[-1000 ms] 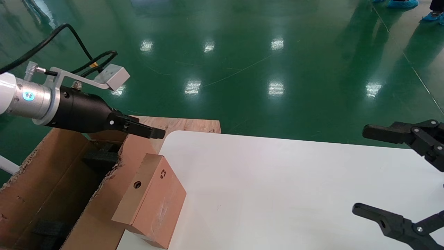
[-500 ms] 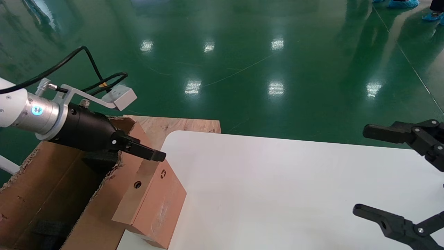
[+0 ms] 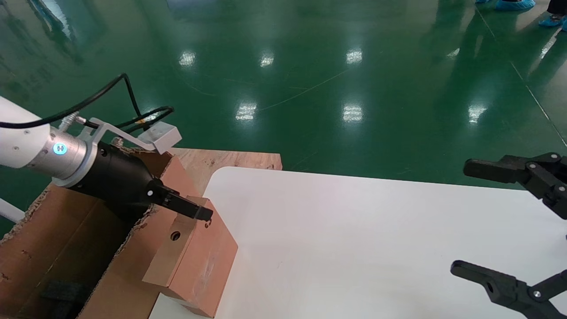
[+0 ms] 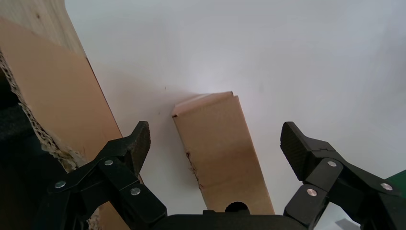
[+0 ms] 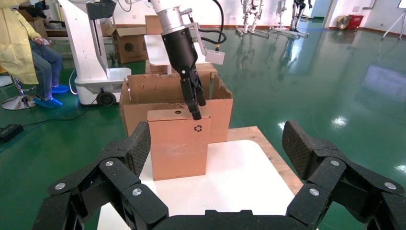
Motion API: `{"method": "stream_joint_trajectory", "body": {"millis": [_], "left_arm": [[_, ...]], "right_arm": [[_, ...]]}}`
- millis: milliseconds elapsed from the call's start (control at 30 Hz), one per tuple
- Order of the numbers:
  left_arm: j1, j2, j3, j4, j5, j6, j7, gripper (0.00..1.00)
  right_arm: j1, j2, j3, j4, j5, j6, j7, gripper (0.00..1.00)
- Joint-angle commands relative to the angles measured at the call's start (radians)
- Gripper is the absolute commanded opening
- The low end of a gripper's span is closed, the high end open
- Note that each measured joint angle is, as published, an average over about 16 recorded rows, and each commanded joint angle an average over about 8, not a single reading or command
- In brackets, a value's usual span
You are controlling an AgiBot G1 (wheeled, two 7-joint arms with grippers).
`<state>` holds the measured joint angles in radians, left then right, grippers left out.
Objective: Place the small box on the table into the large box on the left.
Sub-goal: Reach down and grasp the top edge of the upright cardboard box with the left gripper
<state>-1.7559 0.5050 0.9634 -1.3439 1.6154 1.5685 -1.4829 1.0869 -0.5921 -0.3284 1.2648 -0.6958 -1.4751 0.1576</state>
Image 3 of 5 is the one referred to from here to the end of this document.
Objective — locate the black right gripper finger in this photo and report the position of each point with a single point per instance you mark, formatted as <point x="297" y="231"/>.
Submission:
<point x="509" y="288"/>
<point x="540" y="177"/>

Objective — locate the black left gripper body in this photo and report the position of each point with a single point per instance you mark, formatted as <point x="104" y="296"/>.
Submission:
<point x="119" y="181"/>

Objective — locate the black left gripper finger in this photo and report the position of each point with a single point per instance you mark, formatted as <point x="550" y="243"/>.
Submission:
<point x="181" y="201"/>

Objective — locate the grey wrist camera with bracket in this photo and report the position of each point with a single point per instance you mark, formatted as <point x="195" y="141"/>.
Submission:
<point x="164" y="135"/>

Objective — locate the black foam block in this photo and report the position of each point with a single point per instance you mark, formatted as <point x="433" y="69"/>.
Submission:
<point x="62" y="297"/>

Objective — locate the white tube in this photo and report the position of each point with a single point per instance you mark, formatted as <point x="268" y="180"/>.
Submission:
<point x="9" y="212"/>

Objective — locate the wooden board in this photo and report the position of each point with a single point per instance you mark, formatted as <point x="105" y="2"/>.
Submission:
<point x="230" y="160"/>

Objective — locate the small brown cardboard box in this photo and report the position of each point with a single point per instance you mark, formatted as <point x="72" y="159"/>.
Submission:
<point x="203" y="266"/>

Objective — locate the large brown cardboard box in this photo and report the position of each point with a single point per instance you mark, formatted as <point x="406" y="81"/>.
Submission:
<point x="119" y="283"/>

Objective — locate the blue shoe cover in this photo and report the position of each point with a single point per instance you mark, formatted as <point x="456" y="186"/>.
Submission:
<point x="514" y="4"/>
<point x="553" y="21"/>

